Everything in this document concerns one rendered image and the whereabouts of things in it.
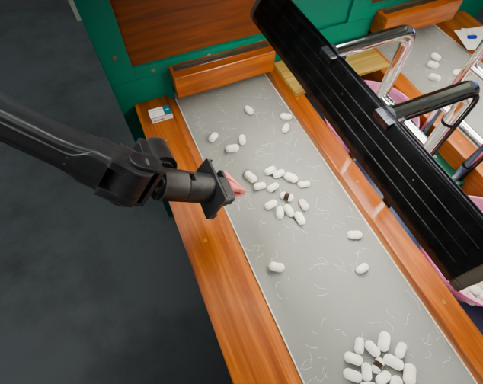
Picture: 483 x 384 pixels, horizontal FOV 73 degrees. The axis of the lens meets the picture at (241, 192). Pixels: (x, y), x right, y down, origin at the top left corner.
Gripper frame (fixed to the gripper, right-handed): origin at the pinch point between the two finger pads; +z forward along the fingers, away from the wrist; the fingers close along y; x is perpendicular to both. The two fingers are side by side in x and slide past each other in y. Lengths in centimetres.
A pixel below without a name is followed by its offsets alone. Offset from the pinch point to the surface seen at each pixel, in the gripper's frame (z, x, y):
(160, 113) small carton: -2.4, 11.5, 36.3
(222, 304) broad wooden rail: -2.6, 15.1, -17.3
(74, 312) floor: 1, 110, 21
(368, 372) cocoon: 14.0, 2.8, -39.0
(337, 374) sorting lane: 11.2, 7.3, -37.1
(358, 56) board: 48, -29, 37
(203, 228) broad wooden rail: -1.1, 13.5, -0.1
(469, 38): 80, -54, 31
